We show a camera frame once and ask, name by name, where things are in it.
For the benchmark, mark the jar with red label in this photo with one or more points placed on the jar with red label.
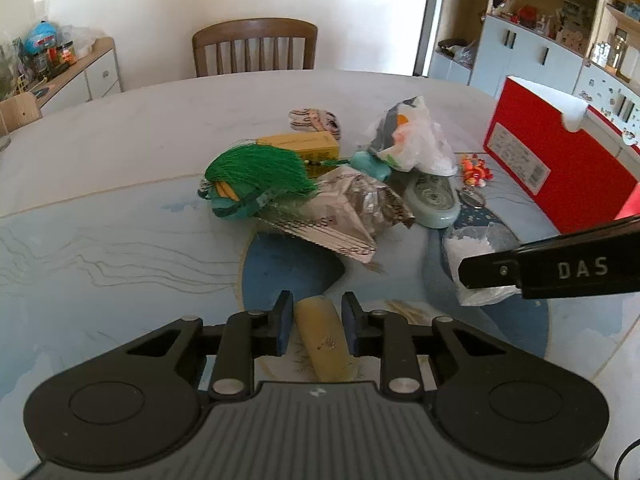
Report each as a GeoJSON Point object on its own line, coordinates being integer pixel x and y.
{"type": "Point", "coordinates": [66, 54]}

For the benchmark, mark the pale blue wall cabinet unit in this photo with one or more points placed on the pale blue wall cabinet unit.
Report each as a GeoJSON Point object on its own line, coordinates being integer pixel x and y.
{"type": "Point", "coordinates": [530, 50]}

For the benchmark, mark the light wooden chair back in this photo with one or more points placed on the light wooden chair back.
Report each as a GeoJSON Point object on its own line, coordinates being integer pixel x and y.
{"type": "Point", "coordinates": [20, 112]}

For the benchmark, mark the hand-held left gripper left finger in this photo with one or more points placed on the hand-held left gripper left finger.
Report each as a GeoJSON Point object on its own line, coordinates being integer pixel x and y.
{"type": "Point", "coordinates": [285, 321]}

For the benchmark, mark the blue snack bag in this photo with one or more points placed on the blue snack bag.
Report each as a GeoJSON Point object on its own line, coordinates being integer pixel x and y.
{"type": "Point", "coordinates": [41, 36]}

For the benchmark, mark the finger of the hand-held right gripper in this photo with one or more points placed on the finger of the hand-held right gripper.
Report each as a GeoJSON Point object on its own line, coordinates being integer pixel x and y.
{"type": "Point", "coordinates": [487, 271]}

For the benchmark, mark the clear plastic bag with contents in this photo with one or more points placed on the clear plastic bag with contents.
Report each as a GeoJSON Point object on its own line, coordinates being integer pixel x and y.
{"type": "Point", "coordinates": [415, 140]}

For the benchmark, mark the white plastic bag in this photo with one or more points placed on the white plastic bag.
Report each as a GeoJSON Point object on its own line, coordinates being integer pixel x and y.
{"type": "Point", "coordinates": [467, 250]}

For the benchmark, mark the glass jar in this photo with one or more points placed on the glass jar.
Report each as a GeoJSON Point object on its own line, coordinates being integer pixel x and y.
{"type": "Point", "coordinates": [617, 50]}

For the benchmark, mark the teal clay lump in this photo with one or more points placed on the teal clay lump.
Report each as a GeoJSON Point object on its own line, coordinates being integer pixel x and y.
{"type": "Point", "coordinates": [370, 165]}

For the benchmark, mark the crumpled clear plastic bag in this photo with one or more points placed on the crumpled clear plastic bag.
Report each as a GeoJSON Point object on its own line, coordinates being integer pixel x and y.
{"type": "Point", "coordinates": [80, 37]}

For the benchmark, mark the brown wooden chair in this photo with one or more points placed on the brown wooden chair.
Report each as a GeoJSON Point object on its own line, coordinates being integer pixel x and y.
{"type": "Point", "coordinates": [255, 30]}

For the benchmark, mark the cardboard toy figure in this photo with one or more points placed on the cardboard toy figure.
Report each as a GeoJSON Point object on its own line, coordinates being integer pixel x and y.
{"type": "Point", "coordinates": [572, 27]}

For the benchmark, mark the yellow box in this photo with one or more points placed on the yellow box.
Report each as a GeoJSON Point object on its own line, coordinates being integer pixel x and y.
{"type": "Point", "coordinates": [300, 145]}

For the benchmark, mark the pale green correction tape dispenser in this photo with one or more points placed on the pale green correction tape dispenser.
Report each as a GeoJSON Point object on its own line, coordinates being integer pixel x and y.
{"type": "Point", "coordinates": [432, 202]}

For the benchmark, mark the white sideboard with wooden top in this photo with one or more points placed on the white sideboard with wooden top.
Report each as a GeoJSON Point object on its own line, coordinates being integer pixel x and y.
{"type": "Point", "coordinates": [95, 77]}

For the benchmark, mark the crumpled silver snack wrapper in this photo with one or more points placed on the crumpled silver snack wrapper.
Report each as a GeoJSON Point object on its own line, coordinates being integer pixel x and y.
{"type": "Point", "coordinates": [345, 210]}

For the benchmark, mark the green tassel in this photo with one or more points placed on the green tassel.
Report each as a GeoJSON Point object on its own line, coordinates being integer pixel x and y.
{"type": "Point", "coordinates": [260, 170]}

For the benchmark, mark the yellow oblong object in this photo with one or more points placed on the yellow oblong object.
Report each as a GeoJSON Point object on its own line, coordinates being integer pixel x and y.
{"type": "Point", "coordinates": [322, 340]}

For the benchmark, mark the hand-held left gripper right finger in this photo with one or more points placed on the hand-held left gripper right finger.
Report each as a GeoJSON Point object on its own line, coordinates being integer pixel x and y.
{"type": "Point", "coordinates": [350, 321]}

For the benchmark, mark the red cardboard box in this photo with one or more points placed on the red cardboard box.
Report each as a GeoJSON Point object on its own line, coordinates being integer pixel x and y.
{"type": "Point", "coordinates": [550, 160]}

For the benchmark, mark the teal toy with yellow part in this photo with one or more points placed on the teal toy with yellow part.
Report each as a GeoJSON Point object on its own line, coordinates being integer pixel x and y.
{"type": "Point", "coordinates": [227, 206]}

